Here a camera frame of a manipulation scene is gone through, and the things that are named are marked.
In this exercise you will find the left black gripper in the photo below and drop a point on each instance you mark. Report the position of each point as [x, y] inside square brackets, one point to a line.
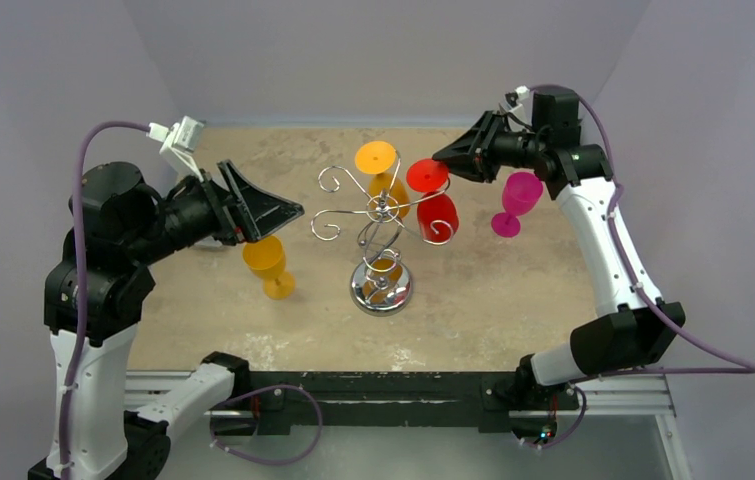
[255, 212]

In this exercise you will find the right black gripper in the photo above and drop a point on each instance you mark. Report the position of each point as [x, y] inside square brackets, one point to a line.
[483, 147]

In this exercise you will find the orange wine glass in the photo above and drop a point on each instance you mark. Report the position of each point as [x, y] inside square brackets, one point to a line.
[266, 259]
[378, 159]

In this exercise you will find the pink wine glass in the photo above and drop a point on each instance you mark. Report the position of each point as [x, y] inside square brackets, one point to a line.
[520, 195]

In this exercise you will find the red wine glass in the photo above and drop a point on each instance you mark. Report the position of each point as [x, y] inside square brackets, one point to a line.
[436, 212]

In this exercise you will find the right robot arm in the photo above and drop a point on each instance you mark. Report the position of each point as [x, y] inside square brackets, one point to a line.
[634, 325]

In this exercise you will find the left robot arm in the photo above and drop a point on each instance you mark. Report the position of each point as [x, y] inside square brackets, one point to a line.
[93, 302]

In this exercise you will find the chrome wine glass rack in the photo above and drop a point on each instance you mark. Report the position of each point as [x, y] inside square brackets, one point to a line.
[380, 284]

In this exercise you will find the clear plastic compartment box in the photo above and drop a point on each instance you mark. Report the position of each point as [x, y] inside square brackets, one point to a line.
[210, 243]

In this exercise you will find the black front mounting bar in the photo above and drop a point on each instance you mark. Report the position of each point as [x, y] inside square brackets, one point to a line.
[490, 402]

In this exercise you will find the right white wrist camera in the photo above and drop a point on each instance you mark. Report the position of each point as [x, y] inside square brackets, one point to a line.
[513, 104]

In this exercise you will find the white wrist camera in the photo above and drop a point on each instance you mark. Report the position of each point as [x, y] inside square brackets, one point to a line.
[178, 143]
[513, 104]

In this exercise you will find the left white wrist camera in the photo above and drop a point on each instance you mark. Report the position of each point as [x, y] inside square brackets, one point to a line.
[178, 143]

